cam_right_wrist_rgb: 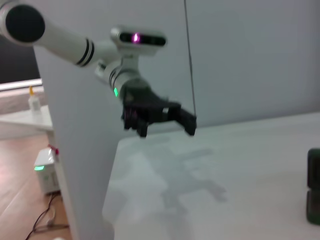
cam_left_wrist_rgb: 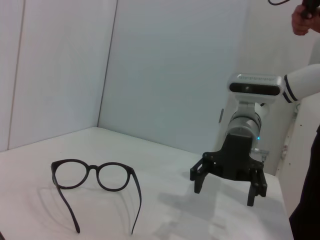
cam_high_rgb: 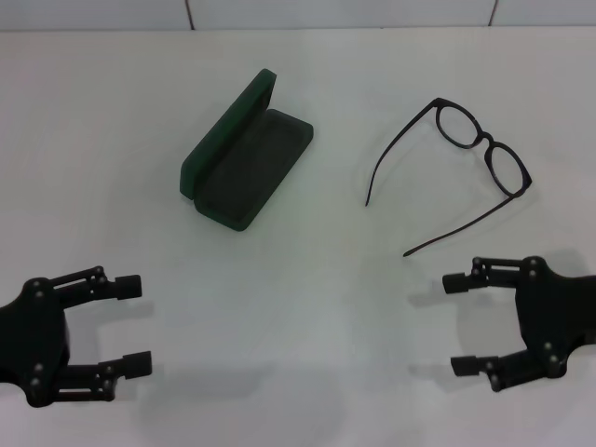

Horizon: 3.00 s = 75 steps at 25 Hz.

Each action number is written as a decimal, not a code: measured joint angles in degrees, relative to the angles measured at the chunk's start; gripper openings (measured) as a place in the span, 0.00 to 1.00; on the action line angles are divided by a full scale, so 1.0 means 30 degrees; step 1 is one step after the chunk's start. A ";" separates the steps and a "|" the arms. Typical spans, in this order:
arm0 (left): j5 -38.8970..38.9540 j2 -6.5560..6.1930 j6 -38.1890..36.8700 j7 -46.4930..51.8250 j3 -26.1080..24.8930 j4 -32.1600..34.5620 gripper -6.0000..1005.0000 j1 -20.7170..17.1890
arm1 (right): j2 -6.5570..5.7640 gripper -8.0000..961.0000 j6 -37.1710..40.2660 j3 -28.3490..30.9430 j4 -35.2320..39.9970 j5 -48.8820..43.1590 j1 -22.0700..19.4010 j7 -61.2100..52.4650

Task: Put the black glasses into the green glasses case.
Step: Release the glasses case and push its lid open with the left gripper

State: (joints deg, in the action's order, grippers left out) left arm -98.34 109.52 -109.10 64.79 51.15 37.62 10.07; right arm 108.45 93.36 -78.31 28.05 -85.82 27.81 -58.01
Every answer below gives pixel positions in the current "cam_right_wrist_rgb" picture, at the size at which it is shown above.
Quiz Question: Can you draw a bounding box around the white side table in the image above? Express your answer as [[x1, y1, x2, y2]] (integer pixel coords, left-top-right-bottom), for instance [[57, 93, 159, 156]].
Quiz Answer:
[[0, 104, 55, 140]]

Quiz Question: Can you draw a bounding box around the white box with green light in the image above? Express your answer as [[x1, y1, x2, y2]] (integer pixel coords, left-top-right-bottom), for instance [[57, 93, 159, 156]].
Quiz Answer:
[[33, 147, 62, 195]]

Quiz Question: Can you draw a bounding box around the dark floor cable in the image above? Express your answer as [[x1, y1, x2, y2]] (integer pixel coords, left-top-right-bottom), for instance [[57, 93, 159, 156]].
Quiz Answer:
[[24, 192, 70, 240]]

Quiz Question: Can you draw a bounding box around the green glasses case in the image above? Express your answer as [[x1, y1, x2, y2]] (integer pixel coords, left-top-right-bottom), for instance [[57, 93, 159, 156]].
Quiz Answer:
[[306, 147, 320, 225]]

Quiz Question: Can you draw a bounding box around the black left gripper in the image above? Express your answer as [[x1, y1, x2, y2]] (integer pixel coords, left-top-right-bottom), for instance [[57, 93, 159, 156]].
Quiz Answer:
[[119, 84, 198, 139]]

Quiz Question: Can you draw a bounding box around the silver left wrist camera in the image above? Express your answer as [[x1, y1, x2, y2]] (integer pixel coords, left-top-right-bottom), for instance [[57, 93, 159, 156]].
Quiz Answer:
[[110, 25, 168, 61]]

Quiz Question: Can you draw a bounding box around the white glue bottle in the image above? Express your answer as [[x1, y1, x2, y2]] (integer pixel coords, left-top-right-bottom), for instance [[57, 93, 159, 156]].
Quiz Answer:
[[27, 85, 41, 113]]

